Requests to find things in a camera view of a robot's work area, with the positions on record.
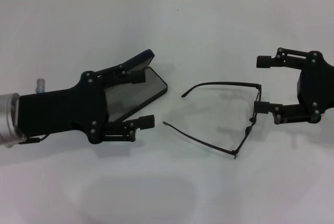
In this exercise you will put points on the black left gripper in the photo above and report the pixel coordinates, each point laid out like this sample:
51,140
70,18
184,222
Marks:
57,109

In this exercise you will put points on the black glasses case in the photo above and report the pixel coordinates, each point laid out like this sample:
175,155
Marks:
146,91

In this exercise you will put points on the black thin-framed glasses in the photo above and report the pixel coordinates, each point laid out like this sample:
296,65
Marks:
259,88

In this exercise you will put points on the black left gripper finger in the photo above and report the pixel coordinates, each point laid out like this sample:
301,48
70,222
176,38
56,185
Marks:
138,77
146,122

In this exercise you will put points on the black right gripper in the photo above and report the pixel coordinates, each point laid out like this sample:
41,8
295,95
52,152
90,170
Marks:
317,85

